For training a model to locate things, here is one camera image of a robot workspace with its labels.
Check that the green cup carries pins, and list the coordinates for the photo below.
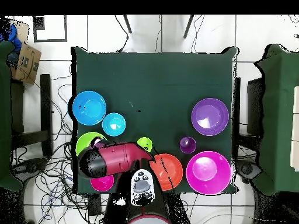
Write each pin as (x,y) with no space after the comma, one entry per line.
(143,141)

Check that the dark green tablecloth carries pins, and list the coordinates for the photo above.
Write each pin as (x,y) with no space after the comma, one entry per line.
(151,81)

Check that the black bench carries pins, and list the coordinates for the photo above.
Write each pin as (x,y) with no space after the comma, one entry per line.
(45,105)

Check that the green bowl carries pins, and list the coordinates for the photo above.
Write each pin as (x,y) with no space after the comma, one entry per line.
(85,142)

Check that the purple cup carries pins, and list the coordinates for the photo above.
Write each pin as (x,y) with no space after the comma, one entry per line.
(188,145)

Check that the small red bowl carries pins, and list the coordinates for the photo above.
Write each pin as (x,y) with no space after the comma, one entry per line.
(102,184)

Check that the dark grey stand base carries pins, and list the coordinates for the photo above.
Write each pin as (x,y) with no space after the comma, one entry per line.
(30,166)
(247,169)

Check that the cardboard box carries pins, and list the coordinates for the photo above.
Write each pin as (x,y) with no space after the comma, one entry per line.
(28,63)

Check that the large pink bowl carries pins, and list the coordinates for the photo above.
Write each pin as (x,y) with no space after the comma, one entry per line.
(208,172)

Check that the small blue bowl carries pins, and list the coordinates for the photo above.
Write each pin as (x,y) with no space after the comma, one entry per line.
(114,124)

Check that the blue cloth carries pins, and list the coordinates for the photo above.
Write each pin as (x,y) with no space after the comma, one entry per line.
(10,35)

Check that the black square frame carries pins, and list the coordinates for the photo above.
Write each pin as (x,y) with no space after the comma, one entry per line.
(38,23)

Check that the black stand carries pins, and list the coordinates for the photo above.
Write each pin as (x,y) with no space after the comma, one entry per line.
(254,105)

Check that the large blue bowl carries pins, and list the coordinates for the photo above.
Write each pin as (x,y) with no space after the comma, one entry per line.
(89,108)

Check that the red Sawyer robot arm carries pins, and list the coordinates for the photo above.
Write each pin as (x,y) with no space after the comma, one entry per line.
(116,158)

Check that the black tripod leg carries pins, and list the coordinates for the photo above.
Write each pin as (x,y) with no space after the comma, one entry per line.
(127,23)
(188,25)

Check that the purple bowl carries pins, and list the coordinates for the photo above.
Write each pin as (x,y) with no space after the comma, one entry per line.
(210,116)

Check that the orange bowl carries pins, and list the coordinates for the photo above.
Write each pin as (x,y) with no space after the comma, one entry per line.
(171,168)

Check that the green cloth covered table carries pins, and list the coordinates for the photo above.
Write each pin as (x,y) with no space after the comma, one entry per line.
(4,116)
(278,116)

